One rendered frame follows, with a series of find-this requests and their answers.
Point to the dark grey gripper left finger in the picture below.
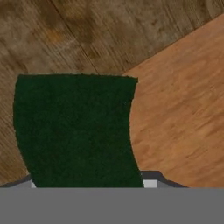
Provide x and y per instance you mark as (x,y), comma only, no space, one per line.
(23,182)

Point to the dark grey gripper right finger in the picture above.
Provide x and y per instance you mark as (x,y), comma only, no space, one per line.
(157,179)

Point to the light wooden cutting board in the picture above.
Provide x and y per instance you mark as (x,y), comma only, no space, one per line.
(180,110)

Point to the dark green sponge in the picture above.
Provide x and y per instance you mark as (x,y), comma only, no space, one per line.
(75,128)

